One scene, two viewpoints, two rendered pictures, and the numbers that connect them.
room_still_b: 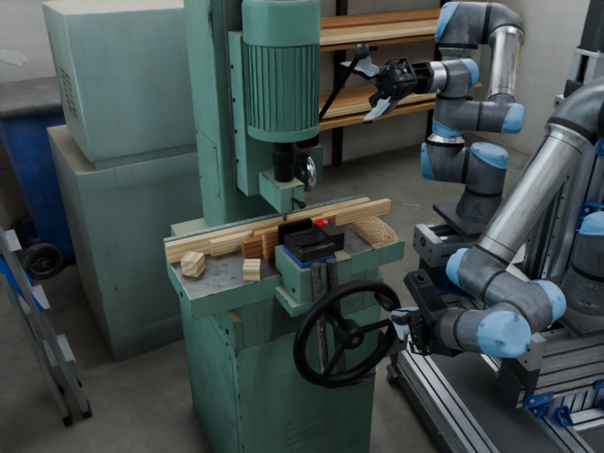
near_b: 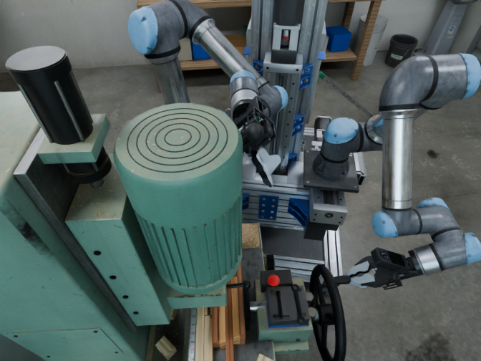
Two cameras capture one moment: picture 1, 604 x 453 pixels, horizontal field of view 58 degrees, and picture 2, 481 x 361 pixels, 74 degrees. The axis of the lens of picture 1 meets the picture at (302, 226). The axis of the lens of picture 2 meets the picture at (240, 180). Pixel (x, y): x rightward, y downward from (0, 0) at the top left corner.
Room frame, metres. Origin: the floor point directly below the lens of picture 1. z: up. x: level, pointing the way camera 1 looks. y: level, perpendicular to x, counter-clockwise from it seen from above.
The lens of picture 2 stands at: (1.09, 0.32, 1.78)
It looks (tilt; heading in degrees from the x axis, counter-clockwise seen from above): 47 degrees down; 294
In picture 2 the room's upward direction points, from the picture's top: straight up
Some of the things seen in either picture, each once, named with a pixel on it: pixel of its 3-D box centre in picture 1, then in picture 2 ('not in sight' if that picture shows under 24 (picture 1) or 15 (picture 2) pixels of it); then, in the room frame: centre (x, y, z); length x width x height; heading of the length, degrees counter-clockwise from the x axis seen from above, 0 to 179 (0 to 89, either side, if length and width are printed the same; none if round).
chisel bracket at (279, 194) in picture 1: (281, 191); (197, 289); (1.32, 0.05, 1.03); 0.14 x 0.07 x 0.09; 27
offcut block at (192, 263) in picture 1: (192, 263); not in sight; (1.13, 0.26, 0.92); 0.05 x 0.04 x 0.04; 165
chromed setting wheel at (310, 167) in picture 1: (304, 172); not in sight; (1.47, -0.01, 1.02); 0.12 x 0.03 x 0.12; 27
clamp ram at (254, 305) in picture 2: (300, 244); (258, 306); (1.18, 0.00, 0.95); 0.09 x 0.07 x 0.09; 117
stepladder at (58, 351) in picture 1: (13, 286); not in sight; (1.54, 0.98, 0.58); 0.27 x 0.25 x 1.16; 123
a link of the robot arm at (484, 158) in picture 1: (484, 166); not in sight; (1.61, -0.58, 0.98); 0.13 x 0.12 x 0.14; 73
